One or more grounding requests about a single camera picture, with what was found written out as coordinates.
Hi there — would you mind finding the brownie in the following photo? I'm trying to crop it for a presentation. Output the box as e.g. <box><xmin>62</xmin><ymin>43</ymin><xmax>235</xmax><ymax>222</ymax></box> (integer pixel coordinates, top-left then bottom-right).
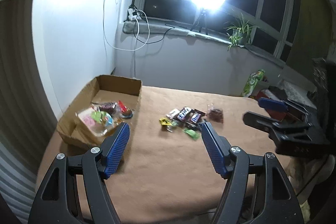
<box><xmin>207</xmin><ymin>103</ymin><xmax>224</xmax><ymax>123</ymax></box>

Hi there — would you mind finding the black patterned snack packet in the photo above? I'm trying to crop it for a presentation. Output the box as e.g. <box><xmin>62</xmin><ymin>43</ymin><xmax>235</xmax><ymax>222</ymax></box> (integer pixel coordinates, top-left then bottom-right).
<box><xmin>197</xmin><ymin>119</ymin><xmax>207</xmax><ymax>132</ymax></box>

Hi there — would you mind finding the Snickers bar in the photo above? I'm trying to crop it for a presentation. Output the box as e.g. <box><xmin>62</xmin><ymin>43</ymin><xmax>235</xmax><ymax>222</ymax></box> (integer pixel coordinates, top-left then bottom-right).
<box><xmin>185</xmin><ymin>109</ymin><xmax>205</xmax><ymax>128</ymax></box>
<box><xmin>176</xmin><ymin>107</ymin><xmax>192</xmax><ymax>122</ymax></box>

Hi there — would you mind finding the light green candy packet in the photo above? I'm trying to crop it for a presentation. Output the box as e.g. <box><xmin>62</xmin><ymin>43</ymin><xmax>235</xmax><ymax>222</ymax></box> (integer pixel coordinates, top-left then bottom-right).
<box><xmin>183</xmin><ymin>128</ymin><xmax>201</xmax><ymax>140</ymax></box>

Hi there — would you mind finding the pink candy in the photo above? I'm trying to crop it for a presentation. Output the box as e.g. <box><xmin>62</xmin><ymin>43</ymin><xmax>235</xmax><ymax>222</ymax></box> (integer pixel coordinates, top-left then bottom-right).
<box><xmin>166</xmin><ymin>109</ymin><xmax>180</xmax><ymax>120</ymax></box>

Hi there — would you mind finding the yellow candy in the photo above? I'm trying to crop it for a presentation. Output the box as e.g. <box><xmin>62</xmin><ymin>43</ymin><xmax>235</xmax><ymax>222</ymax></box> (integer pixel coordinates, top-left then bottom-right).
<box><xmin>159</xmin><ymin>118</ymin><xmax>172</xmax><ymax>127</ymax></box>

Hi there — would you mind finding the clear green candy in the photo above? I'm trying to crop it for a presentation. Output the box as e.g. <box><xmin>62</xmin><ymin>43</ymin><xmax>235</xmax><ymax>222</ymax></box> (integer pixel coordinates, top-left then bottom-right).
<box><xmin>167</xmin><ymin>120</ymin><xmax>181</xmax><ymax>132</ymax></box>

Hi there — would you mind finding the green snack bag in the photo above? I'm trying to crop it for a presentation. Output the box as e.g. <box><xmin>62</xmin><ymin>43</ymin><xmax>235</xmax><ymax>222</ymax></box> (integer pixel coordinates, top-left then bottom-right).
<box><xmin>241</xmin><ymin>69</ymin><xmax>265</xmax><ymax>97</ymax></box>

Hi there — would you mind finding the potted spider plant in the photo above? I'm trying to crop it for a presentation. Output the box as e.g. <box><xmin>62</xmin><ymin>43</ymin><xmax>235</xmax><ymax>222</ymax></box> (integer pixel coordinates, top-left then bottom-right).
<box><xmin>226</xmin><ymin>13</ymin><xmax>258</xmax><ymax>50</ymax></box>

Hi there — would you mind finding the pink bread packet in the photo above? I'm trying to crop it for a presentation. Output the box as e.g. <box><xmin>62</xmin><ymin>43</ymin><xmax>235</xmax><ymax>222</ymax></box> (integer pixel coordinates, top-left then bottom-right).
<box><xmin>76</xmin><ymin>105</ymin><xmax>123</xmax><ymax>137</ymax></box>

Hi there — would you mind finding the black tripod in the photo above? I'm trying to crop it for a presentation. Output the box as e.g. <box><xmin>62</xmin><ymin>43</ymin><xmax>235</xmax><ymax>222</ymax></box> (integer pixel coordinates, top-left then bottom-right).
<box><xmin>190</xmin><ymin>9</ymin><xmax>209</xmax><ymax>35</ymax></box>

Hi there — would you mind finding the beige tablecloth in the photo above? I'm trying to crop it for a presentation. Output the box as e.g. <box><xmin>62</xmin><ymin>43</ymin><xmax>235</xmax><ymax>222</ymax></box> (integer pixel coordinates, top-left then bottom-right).
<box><xmin>36</xmin><ymin>85</ymin><xmax>300</xmax><ymax>218</ymax></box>

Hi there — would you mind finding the red bagged snack in box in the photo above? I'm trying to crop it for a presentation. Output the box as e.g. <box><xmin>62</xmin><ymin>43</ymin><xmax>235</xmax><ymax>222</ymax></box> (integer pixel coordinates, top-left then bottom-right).
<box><xmin>92</xmin><ymin>100</ymin><xmax>133</xmax><ymax>119</ymax></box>

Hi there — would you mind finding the cardboard box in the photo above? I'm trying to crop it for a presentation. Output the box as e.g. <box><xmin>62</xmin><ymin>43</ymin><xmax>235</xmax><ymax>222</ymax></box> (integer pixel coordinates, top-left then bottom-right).
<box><xmin>56</xmin><ymin>75</ymin><xmax>142</xmax><ymax>148</ymax></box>

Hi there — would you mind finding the grey windowsill cloth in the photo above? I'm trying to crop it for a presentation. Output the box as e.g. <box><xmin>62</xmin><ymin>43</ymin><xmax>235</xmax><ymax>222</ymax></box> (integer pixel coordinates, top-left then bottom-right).
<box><xmin>121</xmin><ymin>19</ymin><xmax>285</xmax><ymax>68</ymax></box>

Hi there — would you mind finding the white power strip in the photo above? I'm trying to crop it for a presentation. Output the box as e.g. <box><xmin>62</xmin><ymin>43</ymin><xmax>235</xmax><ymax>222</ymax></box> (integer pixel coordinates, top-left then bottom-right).
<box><xmin>127</xmin><ymin>5</ymin><xmax>142</xmax><ymax>22</ymax></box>

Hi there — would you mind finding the black cable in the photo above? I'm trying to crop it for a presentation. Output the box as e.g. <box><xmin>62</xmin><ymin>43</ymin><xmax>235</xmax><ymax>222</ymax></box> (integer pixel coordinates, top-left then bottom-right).
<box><xmin>133</xmin><ymin>7</ymin><xmax>176</xmax><ymax>46</ymax></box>

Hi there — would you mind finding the white cable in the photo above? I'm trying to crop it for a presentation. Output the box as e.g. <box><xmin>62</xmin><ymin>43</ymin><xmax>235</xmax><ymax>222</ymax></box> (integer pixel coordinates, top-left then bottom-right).
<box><xmin>102</xmin><ymin>0</ymin><xmax>151</xmax><ymax>52</ymax></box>

